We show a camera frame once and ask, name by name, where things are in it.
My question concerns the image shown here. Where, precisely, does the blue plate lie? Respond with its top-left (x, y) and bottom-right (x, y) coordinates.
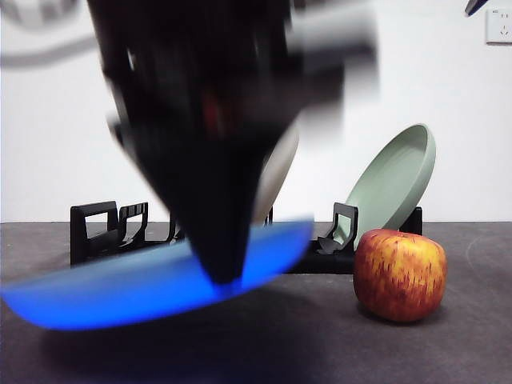
top-left (0, 218), bottom-right (316, 331)

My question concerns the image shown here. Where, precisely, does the red yellow apple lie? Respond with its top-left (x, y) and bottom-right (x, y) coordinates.
top-left (352, 229), bottom-right (448, 324)

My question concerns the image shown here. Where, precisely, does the cream plate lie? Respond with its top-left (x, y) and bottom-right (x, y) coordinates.
top-left (254, 123), bottom-right (301, 225)

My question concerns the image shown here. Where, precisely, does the black plate rack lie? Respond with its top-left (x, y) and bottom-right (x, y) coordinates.
top-left (70, 201), bottom-right (424, 278)

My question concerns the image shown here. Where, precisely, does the green plate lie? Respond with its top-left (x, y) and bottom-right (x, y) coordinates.
top-left (343, 122), bottom-right (438, 246)

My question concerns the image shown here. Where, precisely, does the white wall socket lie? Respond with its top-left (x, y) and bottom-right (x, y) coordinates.
top-left (485, 8), bottom-right (512, 45)

